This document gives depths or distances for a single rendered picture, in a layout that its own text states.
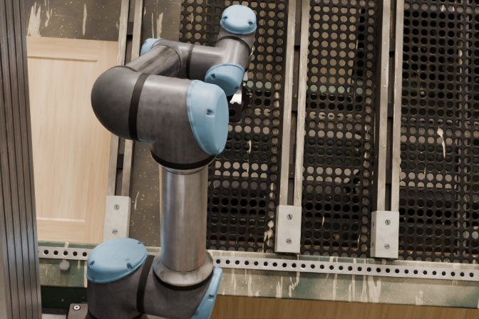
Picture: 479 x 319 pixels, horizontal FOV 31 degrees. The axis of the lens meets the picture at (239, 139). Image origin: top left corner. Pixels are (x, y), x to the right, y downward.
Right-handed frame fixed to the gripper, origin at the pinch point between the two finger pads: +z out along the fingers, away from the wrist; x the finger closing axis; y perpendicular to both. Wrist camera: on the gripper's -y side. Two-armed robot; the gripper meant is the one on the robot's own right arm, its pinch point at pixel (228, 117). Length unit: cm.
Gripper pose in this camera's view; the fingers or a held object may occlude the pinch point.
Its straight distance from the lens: 208.8
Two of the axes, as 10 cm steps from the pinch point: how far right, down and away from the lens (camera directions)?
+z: -0.7, 5.5, 8.3
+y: 0.1, -8.3, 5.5
